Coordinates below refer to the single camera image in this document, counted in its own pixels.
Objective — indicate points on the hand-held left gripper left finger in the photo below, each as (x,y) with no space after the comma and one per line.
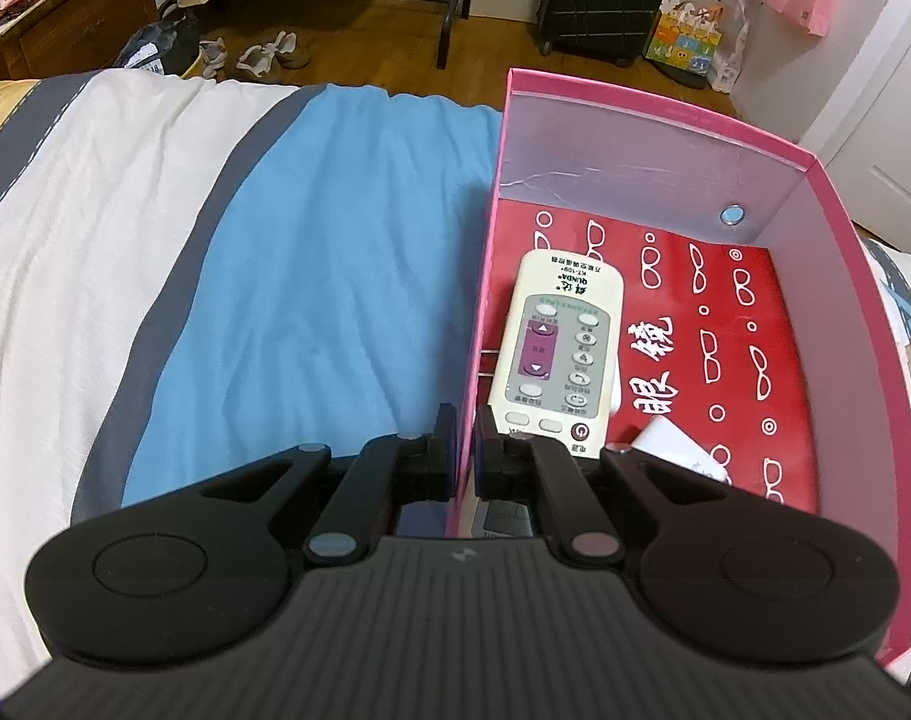
(448,457)

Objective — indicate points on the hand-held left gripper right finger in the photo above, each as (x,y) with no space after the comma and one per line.
(484,465)

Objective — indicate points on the white paper slip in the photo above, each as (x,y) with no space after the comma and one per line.
(672,450)

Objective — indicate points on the pink cardboard box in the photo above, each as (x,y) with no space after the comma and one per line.
(650,150)

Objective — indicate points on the red printed flat case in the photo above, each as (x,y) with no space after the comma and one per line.
(725,360)

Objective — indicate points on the white door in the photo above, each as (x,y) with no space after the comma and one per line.
(890,127)

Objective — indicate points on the striped bed sheet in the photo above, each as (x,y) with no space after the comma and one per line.
(200,277)

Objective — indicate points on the white plastic bag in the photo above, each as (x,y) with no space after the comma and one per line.
(732,45)

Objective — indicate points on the grey slipper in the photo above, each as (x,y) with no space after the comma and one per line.
(271,56)
(215,52)

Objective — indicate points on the black clothes rack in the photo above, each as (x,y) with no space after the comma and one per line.
(455,7)

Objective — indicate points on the colourful tissue box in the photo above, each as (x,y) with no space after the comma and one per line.
(684,41)

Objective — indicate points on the dark bag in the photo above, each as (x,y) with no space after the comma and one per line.
(159,41)

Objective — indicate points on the wooden nightstand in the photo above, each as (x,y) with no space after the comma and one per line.
(65,22)

